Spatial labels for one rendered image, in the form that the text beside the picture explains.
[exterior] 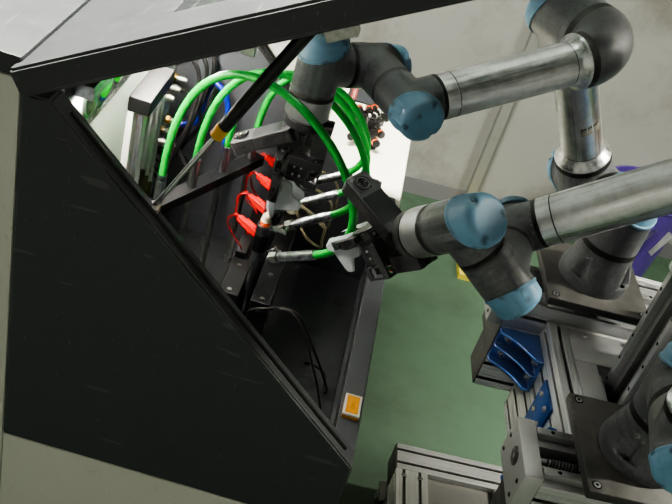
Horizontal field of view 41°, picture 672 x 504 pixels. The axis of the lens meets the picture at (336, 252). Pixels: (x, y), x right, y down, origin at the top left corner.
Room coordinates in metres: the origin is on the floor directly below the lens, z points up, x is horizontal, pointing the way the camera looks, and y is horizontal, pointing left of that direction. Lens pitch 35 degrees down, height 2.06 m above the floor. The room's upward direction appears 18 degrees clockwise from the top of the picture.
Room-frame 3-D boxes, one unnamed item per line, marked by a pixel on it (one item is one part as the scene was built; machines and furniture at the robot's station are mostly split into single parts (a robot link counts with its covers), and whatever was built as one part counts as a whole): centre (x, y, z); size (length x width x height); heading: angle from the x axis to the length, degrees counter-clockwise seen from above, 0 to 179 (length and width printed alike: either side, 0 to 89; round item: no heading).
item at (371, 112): (2.08, 0.01, 1.01); 0.23 x 0.11 x 0.06; 2
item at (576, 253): (1.64, -0.54, 1.09); 0.15 x 0.15 x 0.10
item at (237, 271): (1.46, 0.14, 0.91); 0.34 x 0.10 x 0.15; 2
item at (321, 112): (1.34, 0.12, 1.37); 0.08 x 0.08 x 0.05
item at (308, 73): (1.34, 0.11, 1.45); 0.09 x 0.08 x 0.11; 125
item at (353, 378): (1.35, -0.10, 0.87); 0.62 x 0.04 x 0.16; 2
